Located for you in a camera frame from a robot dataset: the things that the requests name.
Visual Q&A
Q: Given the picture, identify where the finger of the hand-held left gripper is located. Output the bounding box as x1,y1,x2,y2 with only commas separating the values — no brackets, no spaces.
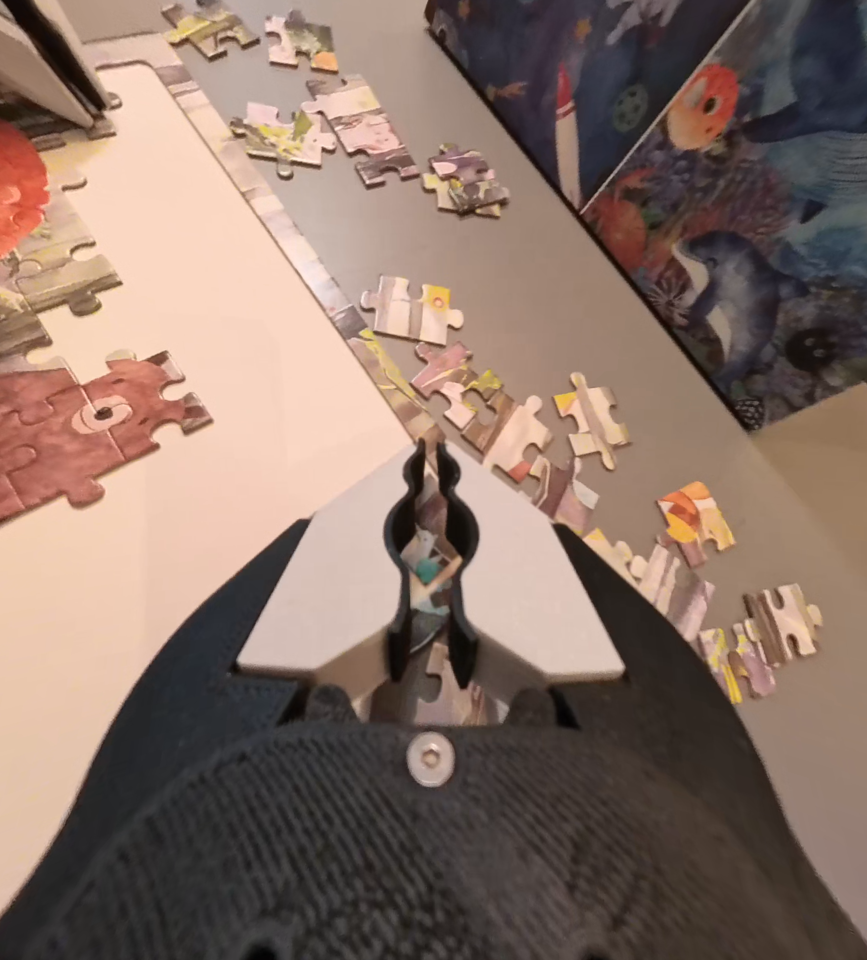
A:
9,0,112,114
0,0,97,130

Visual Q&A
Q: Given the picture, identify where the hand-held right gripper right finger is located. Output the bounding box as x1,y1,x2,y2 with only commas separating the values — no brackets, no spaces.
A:
433,441,627,712

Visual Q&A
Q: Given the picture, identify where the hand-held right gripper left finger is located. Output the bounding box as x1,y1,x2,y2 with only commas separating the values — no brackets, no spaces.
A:
236,439,429,721

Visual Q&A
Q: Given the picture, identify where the dark teal spot puzzle piece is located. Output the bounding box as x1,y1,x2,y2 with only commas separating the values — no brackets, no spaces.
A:
402,483,466,601

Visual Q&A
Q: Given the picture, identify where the orange yellow puzzle piece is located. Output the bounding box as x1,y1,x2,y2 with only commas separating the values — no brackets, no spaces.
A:
656,481,737,569

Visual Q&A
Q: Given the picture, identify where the lion jigsaw puzzle board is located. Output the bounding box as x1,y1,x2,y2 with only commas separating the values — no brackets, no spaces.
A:
0,56,451,931

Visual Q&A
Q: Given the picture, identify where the pile of puzzle pieces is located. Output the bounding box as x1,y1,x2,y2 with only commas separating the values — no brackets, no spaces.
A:
229,73,825,706

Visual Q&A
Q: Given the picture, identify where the orange corner puzzle piece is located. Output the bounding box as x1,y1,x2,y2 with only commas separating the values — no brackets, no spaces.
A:
263,9,342,75

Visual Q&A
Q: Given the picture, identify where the joined brown bear puzzle section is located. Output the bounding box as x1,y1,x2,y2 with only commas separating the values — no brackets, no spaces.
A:
0,348,215,530

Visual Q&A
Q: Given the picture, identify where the space print puzzle box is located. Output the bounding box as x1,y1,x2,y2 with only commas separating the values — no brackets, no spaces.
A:
424,0,867,436

